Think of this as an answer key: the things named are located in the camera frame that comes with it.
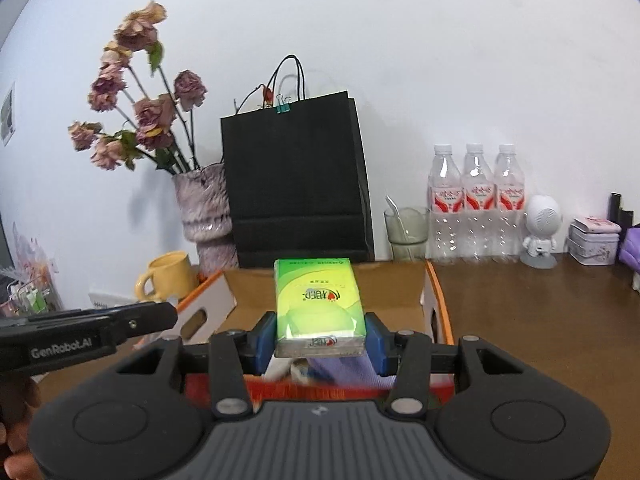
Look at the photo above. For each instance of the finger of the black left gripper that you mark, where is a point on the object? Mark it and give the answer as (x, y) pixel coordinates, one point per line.
(41, 343)

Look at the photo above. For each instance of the middle water bottle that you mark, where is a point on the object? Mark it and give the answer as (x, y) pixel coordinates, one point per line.
(479, 201)

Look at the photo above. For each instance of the water bottle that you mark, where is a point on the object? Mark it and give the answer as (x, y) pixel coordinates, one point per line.
(479, 201)
(445, 204)
(509, 181)

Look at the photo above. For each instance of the left water bottle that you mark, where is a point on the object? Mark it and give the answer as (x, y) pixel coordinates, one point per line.
(445, 204)

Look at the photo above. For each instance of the teal binder clip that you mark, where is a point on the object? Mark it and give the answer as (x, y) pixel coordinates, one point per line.
(283, 104)

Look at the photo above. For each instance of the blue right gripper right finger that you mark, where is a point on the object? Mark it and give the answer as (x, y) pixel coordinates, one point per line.
(380, 345)

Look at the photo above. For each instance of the yellow ceramic mug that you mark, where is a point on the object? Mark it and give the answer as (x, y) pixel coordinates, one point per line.
(169, 275)

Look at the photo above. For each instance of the right water bottle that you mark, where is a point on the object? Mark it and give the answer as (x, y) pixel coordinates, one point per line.
(509, 181)

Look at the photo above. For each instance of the purple package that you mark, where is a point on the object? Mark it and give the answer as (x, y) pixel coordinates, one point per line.
(630, 249)

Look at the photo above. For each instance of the green tissue pack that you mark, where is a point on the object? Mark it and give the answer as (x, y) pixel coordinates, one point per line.
(319, 310)

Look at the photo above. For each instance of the purple speckled ceramic vase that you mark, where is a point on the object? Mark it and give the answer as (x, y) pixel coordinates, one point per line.
(202, 198)

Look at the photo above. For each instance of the grey drinking glass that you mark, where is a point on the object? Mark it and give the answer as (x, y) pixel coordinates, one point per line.
(413, 251)

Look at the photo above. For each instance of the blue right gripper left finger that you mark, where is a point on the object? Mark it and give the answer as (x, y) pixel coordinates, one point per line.
(263, 339)

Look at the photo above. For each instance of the orange cardboard box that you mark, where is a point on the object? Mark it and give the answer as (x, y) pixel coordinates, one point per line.
(404, 295)

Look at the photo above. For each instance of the white power strip box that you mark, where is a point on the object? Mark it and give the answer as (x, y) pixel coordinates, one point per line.
(103, 300)

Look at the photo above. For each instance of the person's left hand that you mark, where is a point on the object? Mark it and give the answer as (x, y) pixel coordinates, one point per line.
(17, 461)

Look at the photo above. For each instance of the white robot figurine speaker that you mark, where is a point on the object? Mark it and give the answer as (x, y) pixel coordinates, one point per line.
(543, 219)

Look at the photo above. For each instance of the clear packaged items rack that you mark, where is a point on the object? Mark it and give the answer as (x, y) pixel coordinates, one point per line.
(27, 284)

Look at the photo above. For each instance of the black tubes behind tin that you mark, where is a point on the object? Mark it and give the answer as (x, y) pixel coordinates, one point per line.
(624, 218)

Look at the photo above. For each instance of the lavender drawstring pouch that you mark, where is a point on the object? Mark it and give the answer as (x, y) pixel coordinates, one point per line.
(350, 372)

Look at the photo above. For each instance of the white floral tin box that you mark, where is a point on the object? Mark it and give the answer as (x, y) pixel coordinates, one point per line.
(592, 241)

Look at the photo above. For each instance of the dried pink rose bouquet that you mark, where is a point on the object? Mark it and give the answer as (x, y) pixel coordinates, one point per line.
(157, 112)

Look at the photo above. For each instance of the black paper shopping bag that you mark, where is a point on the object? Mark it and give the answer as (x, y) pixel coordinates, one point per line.
(297, 183)

